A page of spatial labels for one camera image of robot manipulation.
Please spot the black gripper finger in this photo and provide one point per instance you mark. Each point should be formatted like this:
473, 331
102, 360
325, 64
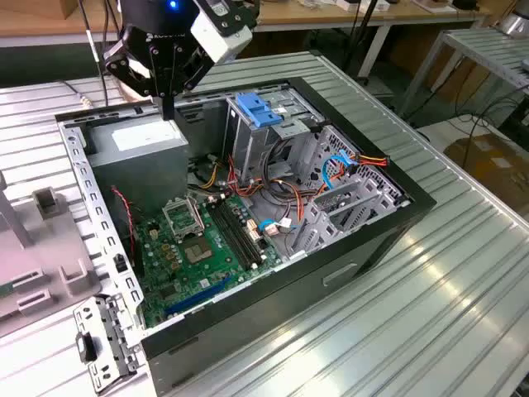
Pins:
124, 62
194, 68

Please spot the grey metal disk bay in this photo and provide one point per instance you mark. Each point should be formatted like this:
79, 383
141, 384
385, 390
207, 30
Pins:
351, 190

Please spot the blue plastic drive latch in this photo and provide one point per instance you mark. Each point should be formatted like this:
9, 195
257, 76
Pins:
258, 109

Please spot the grey metal drive cage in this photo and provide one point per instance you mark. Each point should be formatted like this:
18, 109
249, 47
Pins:
248, 144

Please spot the grey power supply unit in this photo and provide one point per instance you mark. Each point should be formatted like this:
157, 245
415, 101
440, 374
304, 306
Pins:
136, 165

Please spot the metal locking lever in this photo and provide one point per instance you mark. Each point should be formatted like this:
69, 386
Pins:
193, 205

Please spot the RAM slot with white clips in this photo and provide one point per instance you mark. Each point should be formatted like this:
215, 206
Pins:
244, 226
233, 232

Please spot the black case fan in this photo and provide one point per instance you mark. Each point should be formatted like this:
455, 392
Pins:
122, 231

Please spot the CPU socket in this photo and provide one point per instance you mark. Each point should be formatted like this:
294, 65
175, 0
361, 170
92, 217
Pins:
198, 250

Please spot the green motherboard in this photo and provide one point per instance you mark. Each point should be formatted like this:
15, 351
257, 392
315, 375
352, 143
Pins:
229, 258

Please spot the grey parts rack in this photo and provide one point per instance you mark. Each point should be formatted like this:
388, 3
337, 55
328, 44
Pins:
53, 252

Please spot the blue expansion slot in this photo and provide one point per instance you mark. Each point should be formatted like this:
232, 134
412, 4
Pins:
198, 295

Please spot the black open PC case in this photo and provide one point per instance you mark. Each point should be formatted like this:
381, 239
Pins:
268, 306

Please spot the green RAM stick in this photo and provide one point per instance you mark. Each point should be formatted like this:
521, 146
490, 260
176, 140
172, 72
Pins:
3, 290

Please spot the metal expansion slot retainer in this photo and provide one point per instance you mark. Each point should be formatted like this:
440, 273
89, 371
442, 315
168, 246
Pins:
108, 326

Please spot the metal slat side table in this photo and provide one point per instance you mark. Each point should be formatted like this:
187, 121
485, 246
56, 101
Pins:
479, 45

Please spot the large cardboard box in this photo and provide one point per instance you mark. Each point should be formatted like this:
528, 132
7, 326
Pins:
492, 165

